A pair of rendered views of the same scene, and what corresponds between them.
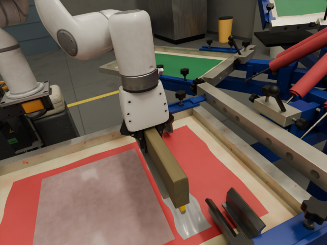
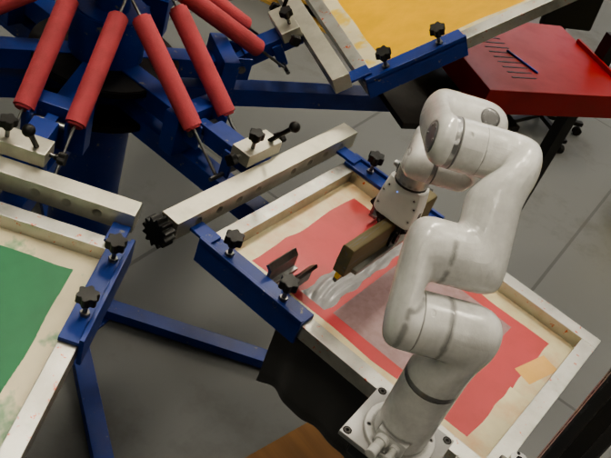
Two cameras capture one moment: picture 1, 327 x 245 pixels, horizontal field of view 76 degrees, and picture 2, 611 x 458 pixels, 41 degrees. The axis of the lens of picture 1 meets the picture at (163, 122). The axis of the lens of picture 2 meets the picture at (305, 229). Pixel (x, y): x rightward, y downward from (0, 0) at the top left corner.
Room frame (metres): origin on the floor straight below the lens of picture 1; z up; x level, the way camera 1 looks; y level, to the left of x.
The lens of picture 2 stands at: (1.62, 0.93, 2.22)
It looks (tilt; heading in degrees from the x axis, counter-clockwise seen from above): 39 degrees down; 223
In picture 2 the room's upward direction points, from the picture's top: 21 degrees clockwise
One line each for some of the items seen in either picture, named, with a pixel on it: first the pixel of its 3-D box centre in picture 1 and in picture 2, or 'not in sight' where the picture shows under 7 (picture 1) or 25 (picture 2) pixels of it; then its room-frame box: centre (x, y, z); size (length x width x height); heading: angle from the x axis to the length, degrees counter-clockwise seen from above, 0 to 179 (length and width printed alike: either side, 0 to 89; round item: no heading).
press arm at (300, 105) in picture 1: (286, 116); (235, 149); (0.54, -0.40, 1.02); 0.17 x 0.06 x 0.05; 107
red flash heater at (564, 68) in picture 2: not in sight; (523, 65); (-0.70, -0.56, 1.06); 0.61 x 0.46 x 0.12; 167
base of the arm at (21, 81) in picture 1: (16, 70); (410, 413); (0.77, 0.50, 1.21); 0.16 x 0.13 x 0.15; 21
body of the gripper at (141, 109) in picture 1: (143, 102); (404, 196); (0.41, 0.04, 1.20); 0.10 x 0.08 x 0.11; 107
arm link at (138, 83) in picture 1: (142, 75); (411, 173); (0.41, 0.03, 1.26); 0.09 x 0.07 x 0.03; 107
